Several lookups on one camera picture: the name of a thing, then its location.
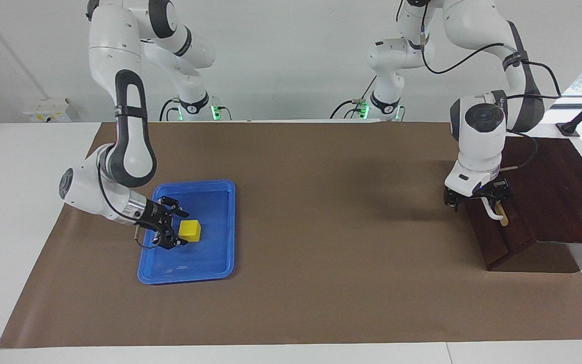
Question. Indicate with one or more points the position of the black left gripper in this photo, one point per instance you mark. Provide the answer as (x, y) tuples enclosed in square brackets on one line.
[(478, 196)]

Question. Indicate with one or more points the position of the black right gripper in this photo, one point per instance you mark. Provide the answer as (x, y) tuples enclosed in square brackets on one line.
[(152, 215)]

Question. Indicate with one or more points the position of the yellow cube block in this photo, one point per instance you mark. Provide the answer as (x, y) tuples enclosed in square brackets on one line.
[(189, 231)]

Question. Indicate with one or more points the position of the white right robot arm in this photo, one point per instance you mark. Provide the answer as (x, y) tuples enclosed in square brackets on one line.
[(129, 126)]

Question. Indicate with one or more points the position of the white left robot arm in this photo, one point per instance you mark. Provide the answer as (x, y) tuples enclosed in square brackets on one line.
[(478, 126)]

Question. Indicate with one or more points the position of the dark wooden drawer cabinet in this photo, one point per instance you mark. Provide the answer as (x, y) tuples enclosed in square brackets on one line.
[(564, 192)]

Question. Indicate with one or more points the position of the blue plastic tray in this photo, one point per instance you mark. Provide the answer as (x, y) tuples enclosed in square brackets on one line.
[(210, 253)]

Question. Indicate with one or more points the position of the brown table mat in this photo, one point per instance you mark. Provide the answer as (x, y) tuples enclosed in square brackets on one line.
[(321, 227)]

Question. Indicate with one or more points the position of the white wall socket box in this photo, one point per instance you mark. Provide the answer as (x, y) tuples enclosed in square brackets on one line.
[(51, 111)]

